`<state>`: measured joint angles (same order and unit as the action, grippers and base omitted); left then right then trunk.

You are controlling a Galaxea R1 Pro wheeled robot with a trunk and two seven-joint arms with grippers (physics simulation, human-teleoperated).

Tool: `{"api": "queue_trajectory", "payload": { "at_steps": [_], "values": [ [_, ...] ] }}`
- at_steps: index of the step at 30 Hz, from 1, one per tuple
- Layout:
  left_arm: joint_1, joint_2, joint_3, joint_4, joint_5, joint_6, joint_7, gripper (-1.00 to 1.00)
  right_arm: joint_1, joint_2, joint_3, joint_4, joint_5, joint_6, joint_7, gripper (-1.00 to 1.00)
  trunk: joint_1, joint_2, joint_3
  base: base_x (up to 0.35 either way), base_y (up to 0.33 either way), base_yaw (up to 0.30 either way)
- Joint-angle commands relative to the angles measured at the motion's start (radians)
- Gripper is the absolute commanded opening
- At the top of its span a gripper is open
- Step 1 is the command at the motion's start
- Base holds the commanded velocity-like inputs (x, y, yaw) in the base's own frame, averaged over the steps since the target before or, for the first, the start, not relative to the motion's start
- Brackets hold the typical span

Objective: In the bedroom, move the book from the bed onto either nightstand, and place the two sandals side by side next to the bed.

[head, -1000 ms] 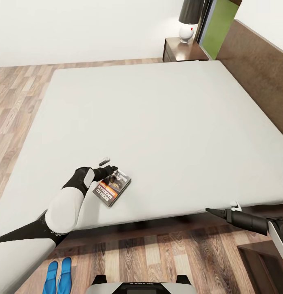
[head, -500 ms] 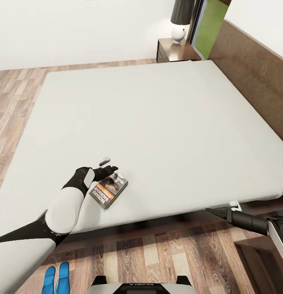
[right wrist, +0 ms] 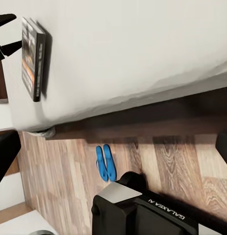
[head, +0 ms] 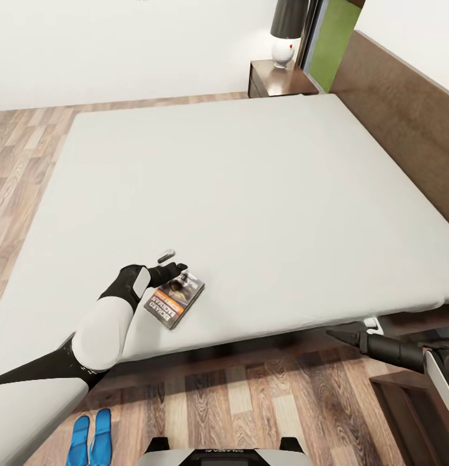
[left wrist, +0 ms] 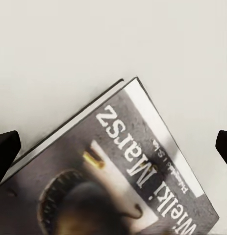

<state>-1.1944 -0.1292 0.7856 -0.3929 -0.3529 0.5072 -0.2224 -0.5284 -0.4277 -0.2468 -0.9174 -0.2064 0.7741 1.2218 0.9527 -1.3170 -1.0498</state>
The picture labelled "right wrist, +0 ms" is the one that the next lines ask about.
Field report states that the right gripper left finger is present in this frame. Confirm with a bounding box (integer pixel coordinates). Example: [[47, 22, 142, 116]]
[[0, 130, 21, 182]]

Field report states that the sandal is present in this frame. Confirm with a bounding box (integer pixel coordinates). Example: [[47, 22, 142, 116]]
[[103, 144, 117, 182], [96, 146, 109, 181]]

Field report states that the hardback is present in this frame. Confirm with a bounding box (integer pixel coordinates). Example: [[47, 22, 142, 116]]
[[22, 17, 46, 102]]

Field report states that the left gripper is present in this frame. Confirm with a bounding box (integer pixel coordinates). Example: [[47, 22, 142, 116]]
[[0, 14, 22, 60]]

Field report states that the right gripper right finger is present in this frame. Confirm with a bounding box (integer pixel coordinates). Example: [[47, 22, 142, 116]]
[[215, 130, 227, 164]]

